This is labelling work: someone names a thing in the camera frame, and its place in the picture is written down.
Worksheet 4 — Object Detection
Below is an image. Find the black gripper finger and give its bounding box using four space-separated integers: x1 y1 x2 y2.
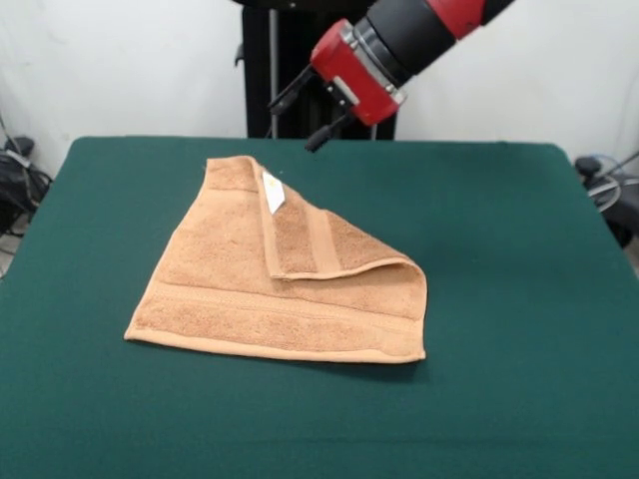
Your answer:
305 110 358 153
268 67 320 114

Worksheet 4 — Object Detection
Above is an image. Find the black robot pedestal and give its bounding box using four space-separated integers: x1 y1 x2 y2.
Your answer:
232 0 415 141

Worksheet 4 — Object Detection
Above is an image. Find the dark green table cloth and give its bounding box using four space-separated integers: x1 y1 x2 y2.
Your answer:
0 135 639 479

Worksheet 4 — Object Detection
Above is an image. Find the tan terry towel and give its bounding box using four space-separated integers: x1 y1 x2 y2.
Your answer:
123 155 429 364

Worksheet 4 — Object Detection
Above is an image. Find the black device with cables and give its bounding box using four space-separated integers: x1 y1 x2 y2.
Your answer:
572 152 639 248
0 135 54 239

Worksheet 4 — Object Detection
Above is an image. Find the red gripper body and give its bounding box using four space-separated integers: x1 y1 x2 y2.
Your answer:
309 18 407 127

